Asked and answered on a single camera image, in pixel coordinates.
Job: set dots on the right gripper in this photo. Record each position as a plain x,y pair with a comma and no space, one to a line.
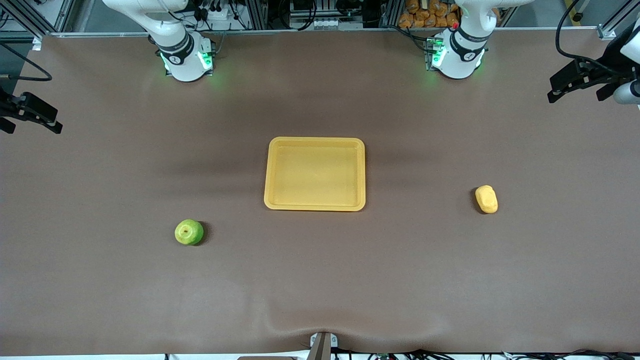
7,107

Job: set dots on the aluminium frame post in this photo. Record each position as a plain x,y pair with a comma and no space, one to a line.
612,22
30,20

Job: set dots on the yellow potato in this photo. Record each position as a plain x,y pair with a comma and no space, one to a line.
486,199

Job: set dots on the yellow plastic tray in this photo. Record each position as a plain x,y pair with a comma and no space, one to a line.
315,175

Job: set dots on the brown table mat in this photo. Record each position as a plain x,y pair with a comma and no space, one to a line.
320,275

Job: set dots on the bag of orange snacks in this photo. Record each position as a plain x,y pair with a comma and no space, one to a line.
425,15

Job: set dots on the green apple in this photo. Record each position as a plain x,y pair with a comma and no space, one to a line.
188,232

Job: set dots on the metal table clamp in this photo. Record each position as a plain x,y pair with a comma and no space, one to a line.
323,346

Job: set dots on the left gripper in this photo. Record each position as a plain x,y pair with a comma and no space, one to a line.
598,71

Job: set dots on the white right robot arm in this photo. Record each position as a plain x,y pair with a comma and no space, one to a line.
182,60

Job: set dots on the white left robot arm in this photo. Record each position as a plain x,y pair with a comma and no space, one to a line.
457,55

